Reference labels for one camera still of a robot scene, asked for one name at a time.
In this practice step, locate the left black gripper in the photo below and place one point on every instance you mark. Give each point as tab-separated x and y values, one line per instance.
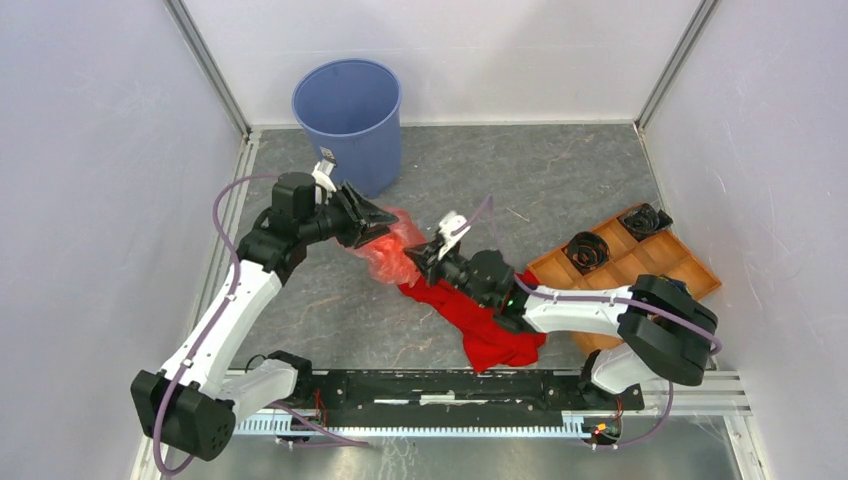
360	214

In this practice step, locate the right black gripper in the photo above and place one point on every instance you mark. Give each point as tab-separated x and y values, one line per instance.
426	256

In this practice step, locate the red translucent trash bag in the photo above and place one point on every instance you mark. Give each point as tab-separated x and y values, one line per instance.
385	257

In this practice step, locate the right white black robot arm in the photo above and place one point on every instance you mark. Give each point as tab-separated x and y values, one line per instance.
664	332

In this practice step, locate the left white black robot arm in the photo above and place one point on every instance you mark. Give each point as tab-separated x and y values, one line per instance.
188	404

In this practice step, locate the blue plastic trash bin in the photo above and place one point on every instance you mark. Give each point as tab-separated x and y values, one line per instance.
350	111

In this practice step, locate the red cloth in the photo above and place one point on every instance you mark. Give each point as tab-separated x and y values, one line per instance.
485	343

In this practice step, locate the black roll in middle compartment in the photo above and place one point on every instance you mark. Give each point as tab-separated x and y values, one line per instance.
587	252

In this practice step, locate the black roll in compartment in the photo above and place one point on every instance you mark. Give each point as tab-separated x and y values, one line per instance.
587	252
643	221

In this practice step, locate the black roll in far compartment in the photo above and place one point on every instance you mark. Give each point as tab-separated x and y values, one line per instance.
643	221

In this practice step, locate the orange compartment tray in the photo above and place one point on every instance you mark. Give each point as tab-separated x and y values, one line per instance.
662	254

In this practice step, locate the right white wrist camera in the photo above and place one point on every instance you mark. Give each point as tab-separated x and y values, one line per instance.
451	228

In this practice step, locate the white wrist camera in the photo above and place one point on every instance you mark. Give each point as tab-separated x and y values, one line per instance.
451	228
323	173

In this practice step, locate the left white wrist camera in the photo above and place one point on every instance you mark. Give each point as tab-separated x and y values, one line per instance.
323	173

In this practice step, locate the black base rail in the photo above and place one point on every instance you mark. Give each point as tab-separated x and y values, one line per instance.
453	398

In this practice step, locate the left aluminium frame post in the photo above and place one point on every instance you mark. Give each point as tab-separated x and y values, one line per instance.
189	30

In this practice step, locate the aluminium frame post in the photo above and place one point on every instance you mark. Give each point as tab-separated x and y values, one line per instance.
683	48
189	30

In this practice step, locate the right aluminium frame post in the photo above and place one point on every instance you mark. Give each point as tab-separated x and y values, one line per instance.
683	48

